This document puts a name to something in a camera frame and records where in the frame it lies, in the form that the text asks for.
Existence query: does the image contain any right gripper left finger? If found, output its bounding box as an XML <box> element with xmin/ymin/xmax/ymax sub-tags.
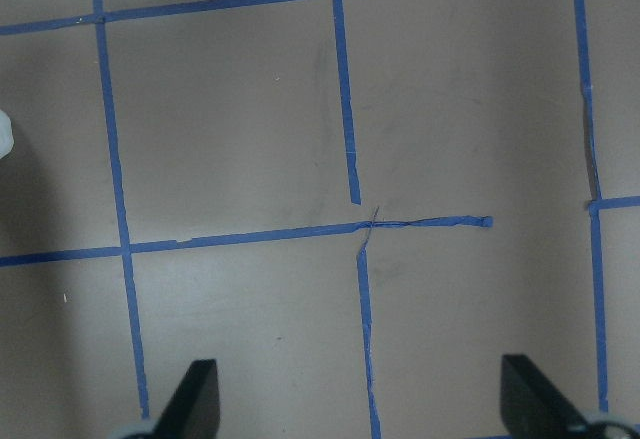
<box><xmin>151</xmin><ymin>359</ymin><xmax>221</xmax><ymax>439</ymax></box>

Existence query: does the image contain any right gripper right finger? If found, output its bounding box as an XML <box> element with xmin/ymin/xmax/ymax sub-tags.
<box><xmin>501</xmin><ymin>354</ymin><xmax>589</xmax><ymax>438</ymax></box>

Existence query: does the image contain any white blue tennis ball can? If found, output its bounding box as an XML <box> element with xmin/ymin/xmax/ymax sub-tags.
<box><xmin>0</xmin><ymin>111</ymin><xmax>15</xmax><ymax>159</ymax></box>

